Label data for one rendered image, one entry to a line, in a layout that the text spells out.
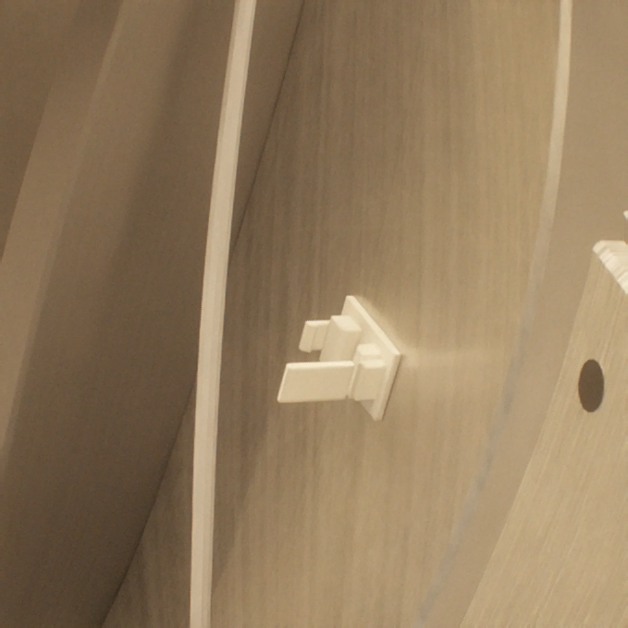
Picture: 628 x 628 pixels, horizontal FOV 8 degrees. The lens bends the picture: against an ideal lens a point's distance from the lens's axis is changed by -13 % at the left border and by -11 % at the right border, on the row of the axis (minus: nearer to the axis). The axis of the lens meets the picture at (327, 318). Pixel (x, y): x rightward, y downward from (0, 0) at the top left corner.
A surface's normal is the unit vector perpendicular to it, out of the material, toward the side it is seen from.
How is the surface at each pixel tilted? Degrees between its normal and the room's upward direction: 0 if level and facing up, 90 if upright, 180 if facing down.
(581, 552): 90
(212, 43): 110
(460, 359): 90
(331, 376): 115
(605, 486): 90
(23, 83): 66
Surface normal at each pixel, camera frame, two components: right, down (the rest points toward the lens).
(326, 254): -0.87, 0.03
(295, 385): 0.44, 0.52
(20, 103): 0.47, -0.29
